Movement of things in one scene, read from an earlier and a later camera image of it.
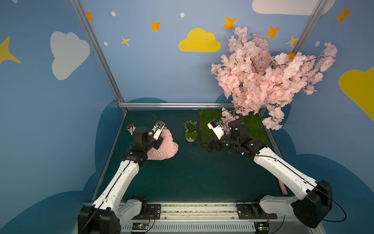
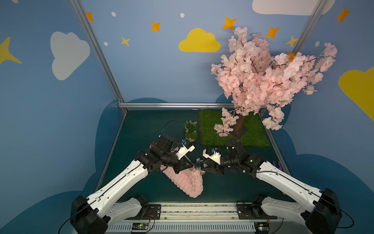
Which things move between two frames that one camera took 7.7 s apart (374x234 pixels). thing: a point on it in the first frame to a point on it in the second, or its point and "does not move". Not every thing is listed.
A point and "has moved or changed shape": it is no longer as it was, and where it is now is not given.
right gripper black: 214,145 to 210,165
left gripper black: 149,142 to 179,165
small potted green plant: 191,134 does not move
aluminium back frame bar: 175,105 does not move
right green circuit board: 261,227 does not move
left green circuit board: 140,225 does not move
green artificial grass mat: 253,120 does not move
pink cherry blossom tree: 255,81 does not move
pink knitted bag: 167,148 has moved or changed shape
